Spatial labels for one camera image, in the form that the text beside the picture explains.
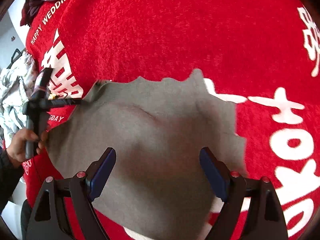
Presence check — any grey knitted small garment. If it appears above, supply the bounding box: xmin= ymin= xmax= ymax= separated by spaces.
xmin=47 ymin=69 xmax=246 ymax=239

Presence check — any black sleeve forearm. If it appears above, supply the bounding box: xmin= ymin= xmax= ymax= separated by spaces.
xmin=0 ymin=150 xmax=24 ymax=212

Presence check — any person's left hand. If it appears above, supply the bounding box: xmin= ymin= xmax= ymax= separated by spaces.
xmin=7 ymin=128 xmax=48 ymax=168

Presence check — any white floral patterned cloth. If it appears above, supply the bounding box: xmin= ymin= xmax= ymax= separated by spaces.
xmin=1 ymin=51 xmax=38 ymax=147

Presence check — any red blanket with white characters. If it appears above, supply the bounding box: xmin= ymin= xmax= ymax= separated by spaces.
xmin=24 ymin=0 xmax=319 ymax=239

